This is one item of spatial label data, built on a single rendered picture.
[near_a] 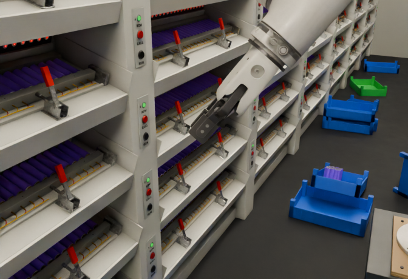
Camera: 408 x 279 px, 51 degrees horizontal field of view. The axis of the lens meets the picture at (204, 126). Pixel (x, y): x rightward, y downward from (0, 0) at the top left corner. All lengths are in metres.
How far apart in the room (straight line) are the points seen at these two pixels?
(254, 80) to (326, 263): 1.10
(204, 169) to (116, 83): 0.56
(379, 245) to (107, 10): 0.93
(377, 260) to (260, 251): 0.54
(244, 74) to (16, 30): 0.35
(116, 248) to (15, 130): 0.44
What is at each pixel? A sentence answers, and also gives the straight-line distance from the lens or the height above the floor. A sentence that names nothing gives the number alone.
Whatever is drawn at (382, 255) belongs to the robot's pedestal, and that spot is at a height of 0.28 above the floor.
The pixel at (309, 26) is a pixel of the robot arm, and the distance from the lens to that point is 0.65.
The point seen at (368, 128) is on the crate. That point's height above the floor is 0.04.
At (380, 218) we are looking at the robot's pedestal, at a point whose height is 0.28.
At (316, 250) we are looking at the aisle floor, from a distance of 1.69.
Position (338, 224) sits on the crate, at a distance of 1.80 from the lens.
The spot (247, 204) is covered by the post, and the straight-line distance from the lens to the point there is 1.79.
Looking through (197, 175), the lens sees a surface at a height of 0.37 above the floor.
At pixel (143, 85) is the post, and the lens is 0.96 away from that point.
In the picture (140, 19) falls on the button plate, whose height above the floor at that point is 0.89.
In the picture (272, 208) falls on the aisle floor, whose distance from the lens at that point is 1.88.
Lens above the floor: 1.01
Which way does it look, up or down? 22 degrees down
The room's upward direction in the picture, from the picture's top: straight up
